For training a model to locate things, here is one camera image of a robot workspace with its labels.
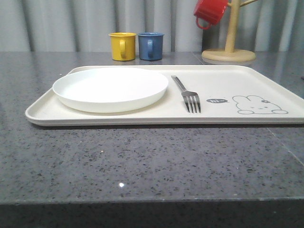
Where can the wooden mug tree stand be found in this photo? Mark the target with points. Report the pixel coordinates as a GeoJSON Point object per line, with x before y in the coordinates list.
{"type": "Point", "coordinates": [230, 53]}

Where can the silver metal fork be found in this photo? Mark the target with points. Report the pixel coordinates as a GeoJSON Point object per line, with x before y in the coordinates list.
{"type": "Point", "coordinates": [190, 98]}

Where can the beige rabbit serving tray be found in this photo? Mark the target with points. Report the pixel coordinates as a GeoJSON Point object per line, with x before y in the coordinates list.
{"type": "Point", "coordinates": [228, 95]}

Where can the blue enamel mug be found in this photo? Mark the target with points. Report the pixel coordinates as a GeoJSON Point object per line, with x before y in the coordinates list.
{"type": "Point", "coordinates": [150, 46]}

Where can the red enamel mug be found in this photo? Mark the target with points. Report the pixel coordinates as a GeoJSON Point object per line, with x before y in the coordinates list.
{"type": "Point", "coordinates": [210, 11]}

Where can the yellow enamel mug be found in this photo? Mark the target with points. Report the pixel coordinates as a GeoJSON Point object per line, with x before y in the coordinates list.
{"type": "Point", "coordinates": [123, 46]}

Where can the white round plate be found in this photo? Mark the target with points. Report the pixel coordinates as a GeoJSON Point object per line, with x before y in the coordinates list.
{"type": "Point", "coordinates": [111, 89]}

